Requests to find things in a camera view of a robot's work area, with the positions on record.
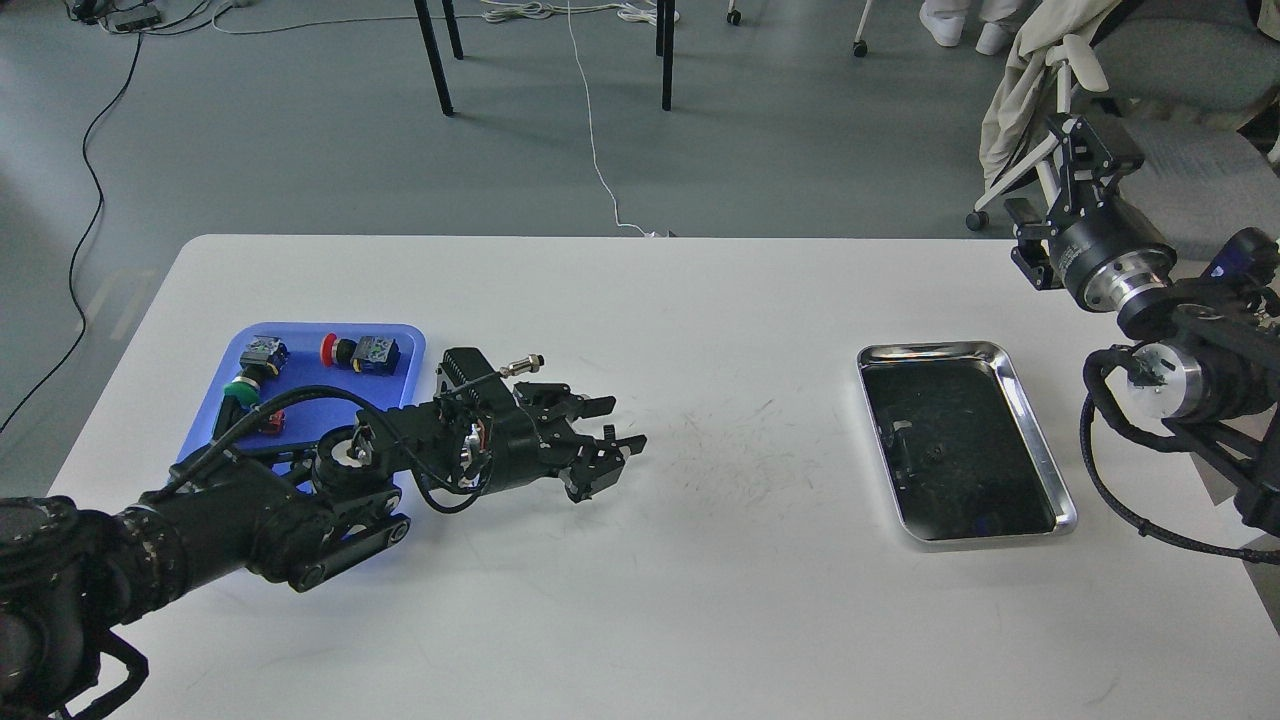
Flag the black selector switch red terminals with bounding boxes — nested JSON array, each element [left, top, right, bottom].
[[255, 410, 285, 437]]

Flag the black power strip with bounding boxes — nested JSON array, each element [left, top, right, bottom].
[[64, 1, 163, 33]]

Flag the black table leg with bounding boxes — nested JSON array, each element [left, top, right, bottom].
[[413, 0, 465, 117], [654, 0, 677, 111]]

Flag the black table leg right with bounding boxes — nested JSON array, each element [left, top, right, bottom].
[[654, 0, 677, 111]]

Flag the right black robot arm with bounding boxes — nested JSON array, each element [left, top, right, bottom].
[[1005, 111, 1279, 565]]

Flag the black table leg left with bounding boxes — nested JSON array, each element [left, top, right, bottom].
[[413, 0, 465, 117]]

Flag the grey office chair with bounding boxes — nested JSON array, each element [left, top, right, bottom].
[[972, 1, 1279, 261]]

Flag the white shoes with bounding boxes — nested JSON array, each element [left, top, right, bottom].
[[918, 1, 1024, 56]]

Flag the red emergency push button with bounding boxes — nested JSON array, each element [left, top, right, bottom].
[[319, 333, 401, 375]]

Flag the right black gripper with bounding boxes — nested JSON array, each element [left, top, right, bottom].
[[1004, 113, 1176, 313]]

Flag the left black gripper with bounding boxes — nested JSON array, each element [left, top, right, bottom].
[[465, 382, 648, 503]]

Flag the stainless steel tray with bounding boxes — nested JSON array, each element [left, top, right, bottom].
[[856, 340, 1079, 550]]

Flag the beige jacket on chair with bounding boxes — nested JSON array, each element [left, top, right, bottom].
[[978, 1, 1119, 188]]

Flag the white floor cable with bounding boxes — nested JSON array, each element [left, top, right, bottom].
[[483, 0, 681, 240]]

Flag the blue plastic tray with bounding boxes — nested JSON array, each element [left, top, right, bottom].
[[146, 322, 428, 564]]

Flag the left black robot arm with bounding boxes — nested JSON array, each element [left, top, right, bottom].
[[1, 347, 646, 719]]

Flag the black floor cable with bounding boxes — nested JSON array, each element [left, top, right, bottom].
[[0, 0, 216, 436]]

